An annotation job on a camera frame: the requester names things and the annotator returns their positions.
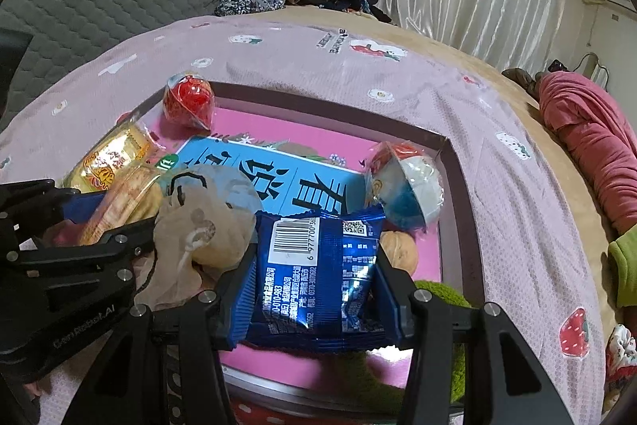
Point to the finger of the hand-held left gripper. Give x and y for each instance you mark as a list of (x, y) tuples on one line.
[(74, 206), (127, 236)]

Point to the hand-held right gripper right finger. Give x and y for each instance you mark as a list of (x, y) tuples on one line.
[(387, 300)]

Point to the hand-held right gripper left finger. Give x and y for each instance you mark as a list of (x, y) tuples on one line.
[(239, 310)]

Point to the brown walnut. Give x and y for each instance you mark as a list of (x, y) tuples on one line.
[(398, 250)]

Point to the large yellow cake packet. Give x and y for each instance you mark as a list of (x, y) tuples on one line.
[(107, 158)]

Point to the green knitted scrunchie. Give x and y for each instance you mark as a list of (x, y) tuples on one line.
[(448, 293)]

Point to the blue snack packet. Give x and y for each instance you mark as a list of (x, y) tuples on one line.
[(308, 275)]

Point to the beige mesh scrunchie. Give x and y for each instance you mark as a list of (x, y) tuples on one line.
[(214, 216)]

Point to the toy egg capsule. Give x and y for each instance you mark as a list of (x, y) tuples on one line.
[(413, 191), (191, 101)]

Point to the shallow grey tray pink bottom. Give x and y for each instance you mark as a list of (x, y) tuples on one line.
[(278, 126)]

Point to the purple printed blanket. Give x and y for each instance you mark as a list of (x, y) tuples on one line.
[(448, 71)]

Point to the small red white doll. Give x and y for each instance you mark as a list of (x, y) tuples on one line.
[(622, 350)]

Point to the green blanket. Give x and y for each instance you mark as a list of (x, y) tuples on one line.
[(627, 260)]

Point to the brown fuzzy cloth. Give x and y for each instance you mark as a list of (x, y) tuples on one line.
[(520, 79)]

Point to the dark patterned cloth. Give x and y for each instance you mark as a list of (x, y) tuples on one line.
[(244, 4)]

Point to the pink quilt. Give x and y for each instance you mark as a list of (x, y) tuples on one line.
[(587, 121)]

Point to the dark bag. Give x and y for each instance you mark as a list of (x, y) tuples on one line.
[(556, 65)]

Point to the arched metal chair back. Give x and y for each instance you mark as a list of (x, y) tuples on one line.
[(594, 66)]

